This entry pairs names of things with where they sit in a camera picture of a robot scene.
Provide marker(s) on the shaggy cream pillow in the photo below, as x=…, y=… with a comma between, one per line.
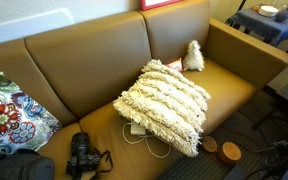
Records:
x=164, y=103

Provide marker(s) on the colourful floral pillow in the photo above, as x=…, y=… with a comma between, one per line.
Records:
x=10, y=116

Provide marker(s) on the white power adapter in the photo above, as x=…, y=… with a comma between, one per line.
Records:
x=137, y=128

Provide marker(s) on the orange snack packet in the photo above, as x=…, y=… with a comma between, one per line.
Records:
x=176, y=64

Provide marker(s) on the tan leather sofa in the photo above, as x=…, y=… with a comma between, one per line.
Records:
x=90, y=66

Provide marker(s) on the white fluffy plush toy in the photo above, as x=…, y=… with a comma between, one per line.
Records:
x=194, y=58

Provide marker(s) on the small wooden cylinder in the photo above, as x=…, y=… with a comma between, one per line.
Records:
x=210, y=144

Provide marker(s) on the red framed picture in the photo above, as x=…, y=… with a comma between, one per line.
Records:
x=157, y=2

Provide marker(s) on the black tripod stand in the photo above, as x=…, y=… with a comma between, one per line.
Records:
x=270, y=117

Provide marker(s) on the blue covered table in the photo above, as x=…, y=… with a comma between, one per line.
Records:
x=264, y=25

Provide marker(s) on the white bowl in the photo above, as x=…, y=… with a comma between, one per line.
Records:
x=268, y=10

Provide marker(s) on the dark kettle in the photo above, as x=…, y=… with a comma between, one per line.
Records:
x=281, y=15

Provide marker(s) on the dark gray camera bag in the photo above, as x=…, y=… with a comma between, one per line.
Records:
x=17, y=166

